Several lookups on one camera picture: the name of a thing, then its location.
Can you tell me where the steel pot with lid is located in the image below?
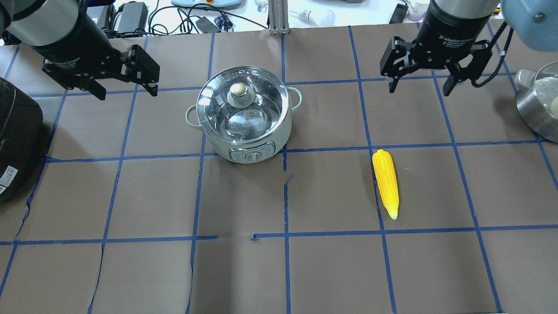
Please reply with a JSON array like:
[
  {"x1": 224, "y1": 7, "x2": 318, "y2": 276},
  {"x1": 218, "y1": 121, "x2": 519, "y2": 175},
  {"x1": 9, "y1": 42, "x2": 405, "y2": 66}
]
[{"x1": 514, "y1": 62, "x2": 558, "y2": 143}]

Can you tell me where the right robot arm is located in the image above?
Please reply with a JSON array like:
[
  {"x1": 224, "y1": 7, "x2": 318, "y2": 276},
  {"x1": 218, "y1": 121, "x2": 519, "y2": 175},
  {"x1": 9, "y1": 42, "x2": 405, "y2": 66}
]
[{"x1": 379, "y1": 0, "x2": 558, "y2": 96}]

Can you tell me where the aluminium frame post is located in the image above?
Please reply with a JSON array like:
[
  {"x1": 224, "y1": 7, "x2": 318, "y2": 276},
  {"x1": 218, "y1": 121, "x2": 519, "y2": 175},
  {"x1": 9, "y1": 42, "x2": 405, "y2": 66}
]
[{"x1": 268, "y1": 0, "x2": 290, "y2": 34}]

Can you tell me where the white light bulb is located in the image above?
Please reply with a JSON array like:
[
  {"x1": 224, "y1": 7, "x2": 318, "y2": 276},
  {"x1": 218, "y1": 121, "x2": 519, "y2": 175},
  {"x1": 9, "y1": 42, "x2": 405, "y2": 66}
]
[{"x1": 295, "y1": 10, "x2": 336, "y2": 27}]

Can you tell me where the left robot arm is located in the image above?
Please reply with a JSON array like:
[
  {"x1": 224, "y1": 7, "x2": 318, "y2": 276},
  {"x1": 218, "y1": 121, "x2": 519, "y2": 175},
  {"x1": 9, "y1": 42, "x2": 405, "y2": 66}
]
[{"x1": 1, "y1": 0, "x2": 161, "y2": 101}]

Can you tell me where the blue teach pendant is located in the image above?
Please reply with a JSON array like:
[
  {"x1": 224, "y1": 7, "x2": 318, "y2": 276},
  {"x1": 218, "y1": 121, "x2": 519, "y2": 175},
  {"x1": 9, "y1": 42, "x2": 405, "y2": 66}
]
[{"x1": 170, "y1": 0, "x2": 242, "y2": 10}]

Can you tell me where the glass pot lid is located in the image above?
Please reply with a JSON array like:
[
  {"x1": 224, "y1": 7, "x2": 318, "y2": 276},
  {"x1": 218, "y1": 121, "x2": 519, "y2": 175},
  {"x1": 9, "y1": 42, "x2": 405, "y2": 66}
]
[{"x1": 193, "y1": 66, "x2": 293, "y2": 144}]

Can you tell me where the pale green electric pot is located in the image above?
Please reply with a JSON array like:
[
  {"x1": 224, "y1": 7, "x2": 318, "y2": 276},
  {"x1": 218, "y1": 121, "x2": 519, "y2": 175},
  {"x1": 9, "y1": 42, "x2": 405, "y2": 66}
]
[{"x1": 185, "y1": 66, "x2": 303, "y2": 164}]

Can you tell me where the black power adapter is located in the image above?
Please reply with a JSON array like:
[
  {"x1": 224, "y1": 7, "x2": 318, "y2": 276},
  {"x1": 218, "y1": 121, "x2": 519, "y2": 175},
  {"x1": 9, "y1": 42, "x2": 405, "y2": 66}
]
[{"x1": 114, "y1": 2, "x2": 148, "y2": 36}]

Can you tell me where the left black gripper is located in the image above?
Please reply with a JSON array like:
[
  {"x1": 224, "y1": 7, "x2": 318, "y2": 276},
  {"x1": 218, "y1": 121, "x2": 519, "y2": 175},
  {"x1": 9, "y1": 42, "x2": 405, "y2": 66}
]
[{"x1": 42, "y1": 11, "x2": 161, "y2": 101}]

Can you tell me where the black rice cooker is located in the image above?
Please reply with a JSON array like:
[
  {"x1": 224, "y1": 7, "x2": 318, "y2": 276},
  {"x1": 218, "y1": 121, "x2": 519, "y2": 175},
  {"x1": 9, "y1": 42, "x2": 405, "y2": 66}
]
[{"x1": 0, "y1": 78, "x2": 43, "y2": 202}]

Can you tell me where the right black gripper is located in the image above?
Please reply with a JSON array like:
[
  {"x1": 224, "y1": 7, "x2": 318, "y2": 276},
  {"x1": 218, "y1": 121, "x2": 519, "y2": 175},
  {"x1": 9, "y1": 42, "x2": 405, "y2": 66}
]
[{"x1": 379, "y1": 2, "x2": 493, "y2": 97}]

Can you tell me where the yellow corn cob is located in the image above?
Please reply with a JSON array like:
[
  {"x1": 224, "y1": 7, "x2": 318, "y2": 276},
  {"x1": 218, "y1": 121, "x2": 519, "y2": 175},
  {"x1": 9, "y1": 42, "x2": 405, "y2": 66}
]
[{"x1": 371, "y1": 149, "x2": 399, "y2": 220}]

